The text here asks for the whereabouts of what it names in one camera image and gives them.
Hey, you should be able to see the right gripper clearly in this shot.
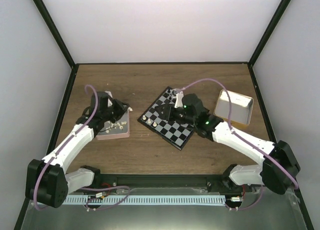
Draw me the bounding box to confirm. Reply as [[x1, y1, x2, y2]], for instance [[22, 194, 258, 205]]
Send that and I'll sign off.
[[155, 103, 196, 126]]

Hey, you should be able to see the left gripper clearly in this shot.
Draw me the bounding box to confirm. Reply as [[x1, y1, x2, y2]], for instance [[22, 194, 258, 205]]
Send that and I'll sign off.
[[102, 99, 130, 124]]

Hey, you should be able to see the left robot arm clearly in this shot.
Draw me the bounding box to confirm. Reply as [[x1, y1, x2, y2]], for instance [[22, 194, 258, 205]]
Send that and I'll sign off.
[[25, 91, 130, 208]]

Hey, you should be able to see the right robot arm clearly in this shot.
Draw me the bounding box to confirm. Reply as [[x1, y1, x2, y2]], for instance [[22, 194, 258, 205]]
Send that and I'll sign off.
[[156, 93, 301, 195]]

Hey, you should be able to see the black chess pieces row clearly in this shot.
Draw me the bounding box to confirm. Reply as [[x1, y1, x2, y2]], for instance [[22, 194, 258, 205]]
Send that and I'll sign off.
[[166, 89, 175, 101]]

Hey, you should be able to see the pink tin box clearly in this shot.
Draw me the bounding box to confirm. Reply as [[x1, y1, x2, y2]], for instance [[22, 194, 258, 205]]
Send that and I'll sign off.
[[96, 107, 132, 141]]

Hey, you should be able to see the black and white chessboard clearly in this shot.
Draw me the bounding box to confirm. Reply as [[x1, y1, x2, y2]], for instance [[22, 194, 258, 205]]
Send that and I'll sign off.
[[137, 86, 194, 151]]

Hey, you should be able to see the gold tin box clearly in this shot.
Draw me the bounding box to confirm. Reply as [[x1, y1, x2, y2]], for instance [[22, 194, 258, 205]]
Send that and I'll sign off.
[[213, 90, 254, 129]]

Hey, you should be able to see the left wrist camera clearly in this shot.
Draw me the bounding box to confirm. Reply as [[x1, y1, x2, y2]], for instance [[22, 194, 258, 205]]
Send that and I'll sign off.
[[105, 90, 113, 108]]

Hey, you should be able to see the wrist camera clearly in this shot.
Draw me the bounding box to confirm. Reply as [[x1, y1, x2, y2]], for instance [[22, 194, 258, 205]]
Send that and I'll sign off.
[[172, 88, 184, 109], [105, 90, 113, 108]]

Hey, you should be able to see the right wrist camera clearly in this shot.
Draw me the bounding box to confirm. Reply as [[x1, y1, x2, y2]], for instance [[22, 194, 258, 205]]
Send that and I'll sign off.
[[172, 88, 184, 109]]

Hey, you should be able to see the black aluminium mounting rail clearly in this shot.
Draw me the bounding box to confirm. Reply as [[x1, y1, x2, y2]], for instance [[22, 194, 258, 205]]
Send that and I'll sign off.
[[85, 174, 253, 193]]

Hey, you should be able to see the light blue slotted cable duct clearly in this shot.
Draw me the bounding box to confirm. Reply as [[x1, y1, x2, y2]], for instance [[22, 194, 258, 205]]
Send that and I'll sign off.
[[63, 195, 226, 207]]

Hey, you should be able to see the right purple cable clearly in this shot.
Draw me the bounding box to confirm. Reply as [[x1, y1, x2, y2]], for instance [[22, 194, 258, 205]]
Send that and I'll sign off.
[[174, 78, 300, 191]]

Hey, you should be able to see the black enclosure frame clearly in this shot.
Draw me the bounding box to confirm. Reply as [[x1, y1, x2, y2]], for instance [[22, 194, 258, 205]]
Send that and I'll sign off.
[[12, 0, 316, 230]]

